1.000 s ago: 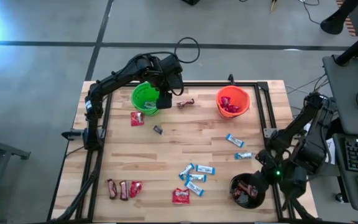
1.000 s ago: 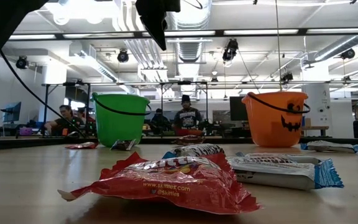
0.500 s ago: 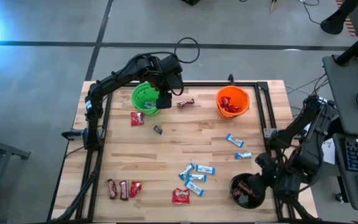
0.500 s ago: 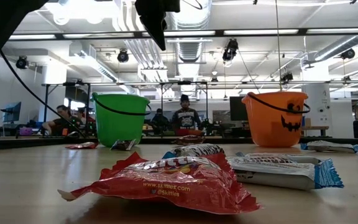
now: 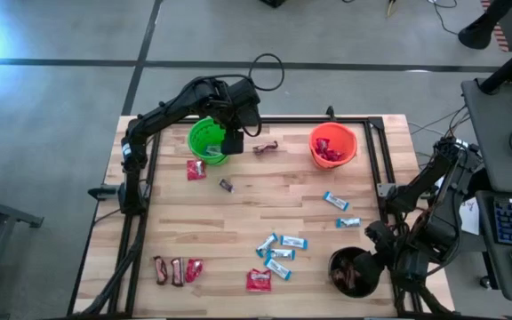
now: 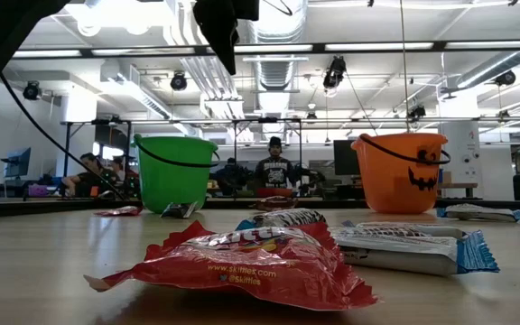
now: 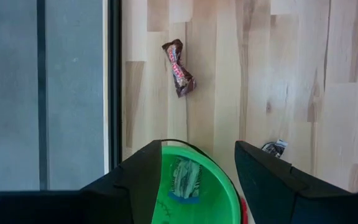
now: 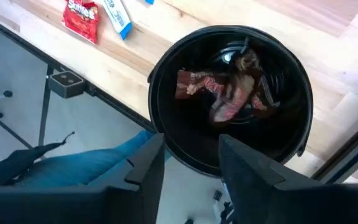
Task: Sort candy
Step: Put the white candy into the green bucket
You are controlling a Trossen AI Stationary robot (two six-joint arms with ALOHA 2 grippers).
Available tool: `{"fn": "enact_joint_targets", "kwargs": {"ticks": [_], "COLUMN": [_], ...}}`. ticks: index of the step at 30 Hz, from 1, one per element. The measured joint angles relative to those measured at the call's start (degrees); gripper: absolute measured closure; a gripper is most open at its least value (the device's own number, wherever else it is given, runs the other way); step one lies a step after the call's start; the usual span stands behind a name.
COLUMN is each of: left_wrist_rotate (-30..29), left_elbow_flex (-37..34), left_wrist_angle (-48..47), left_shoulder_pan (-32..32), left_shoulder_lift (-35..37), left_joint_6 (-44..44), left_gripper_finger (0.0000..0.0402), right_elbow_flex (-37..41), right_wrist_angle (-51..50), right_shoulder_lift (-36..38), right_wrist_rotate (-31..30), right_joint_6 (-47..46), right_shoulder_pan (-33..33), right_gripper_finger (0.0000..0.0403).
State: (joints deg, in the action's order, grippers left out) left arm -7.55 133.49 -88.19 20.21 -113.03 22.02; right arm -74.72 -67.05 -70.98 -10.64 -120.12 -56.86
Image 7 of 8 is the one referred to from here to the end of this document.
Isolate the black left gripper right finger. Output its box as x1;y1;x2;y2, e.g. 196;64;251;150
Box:
234;140;354;224

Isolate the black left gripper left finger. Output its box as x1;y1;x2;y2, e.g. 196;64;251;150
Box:
81;139;163;224

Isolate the white and blue candy bar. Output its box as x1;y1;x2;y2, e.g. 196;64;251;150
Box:
167;156;203;205

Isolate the small dark candy wrapper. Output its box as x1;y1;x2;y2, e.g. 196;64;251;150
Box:
261;139;289;159

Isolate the brown Snickers candy bar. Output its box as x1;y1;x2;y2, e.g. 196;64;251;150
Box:
162;39;197;99

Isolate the green plastic bucket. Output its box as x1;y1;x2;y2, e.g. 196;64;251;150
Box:
150;138;244;224

